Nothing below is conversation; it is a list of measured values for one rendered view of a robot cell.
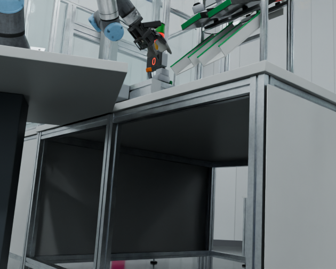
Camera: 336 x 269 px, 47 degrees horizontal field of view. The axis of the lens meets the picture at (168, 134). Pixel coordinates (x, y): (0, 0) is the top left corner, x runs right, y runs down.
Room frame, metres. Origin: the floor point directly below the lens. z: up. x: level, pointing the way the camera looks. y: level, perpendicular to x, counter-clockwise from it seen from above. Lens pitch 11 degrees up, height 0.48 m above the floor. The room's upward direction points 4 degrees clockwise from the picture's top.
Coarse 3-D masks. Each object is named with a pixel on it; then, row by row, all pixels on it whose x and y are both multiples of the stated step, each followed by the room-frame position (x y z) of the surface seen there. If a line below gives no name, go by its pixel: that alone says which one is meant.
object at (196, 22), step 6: (204, 12) 1.37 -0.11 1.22; (192, 18) 1.40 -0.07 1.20; (198, 18) 1.37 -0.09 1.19; (204, 18) 1.38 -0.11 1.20; (216, 18) 1.44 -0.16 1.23; (222, 18) 1.48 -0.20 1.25; (186, 24) 1.44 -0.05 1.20; (192, 24) 1.42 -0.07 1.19; (198, 24) 1.45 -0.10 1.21; (204, 24) 1.48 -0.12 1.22; (210, 24) 1.52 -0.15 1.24
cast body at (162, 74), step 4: (160, 68) 1.65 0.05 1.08; (164, 68) 1.66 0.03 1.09; (156, 72) 1.67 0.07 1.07; (160, 72) 1.65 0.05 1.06; (164, 72) 1.66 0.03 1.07; (168, 72) 1.67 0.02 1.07; (156, 76) 1.65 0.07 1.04; (160, 76) 1.64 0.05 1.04; (164, 76) 1.66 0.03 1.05; (168, 76) 1.67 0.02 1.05; (160, 80) 1.65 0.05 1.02; (164, 80) 1.66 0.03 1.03; (168, 80) 1.67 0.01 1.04
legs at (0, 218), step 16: (0, 96) 1.29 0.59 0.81; (16, 96) 1.30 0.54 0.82; (0, 112) 1.29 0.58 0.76; (16, 112) 1.30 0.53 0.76; (0, 128) 1.29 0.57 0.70; (16, 128) 1.31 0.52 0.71; (0, 144) 1.30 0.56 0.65; (16, 144) 1.31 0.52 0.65; (0, 160) 1.30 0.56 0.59; (16, 160) 1.35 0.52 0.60; (0, 176) 1.30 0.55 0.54; (16, 176) 1.39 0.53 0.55; (0, 192) 1.30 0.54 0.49; (16, 192) 1.44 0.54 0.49; (0, 208) 1.30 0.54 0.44; (0, 224) 1.30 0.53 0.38; (0, 240) 1.31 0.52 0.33; (0, 256) 1.31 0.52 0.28
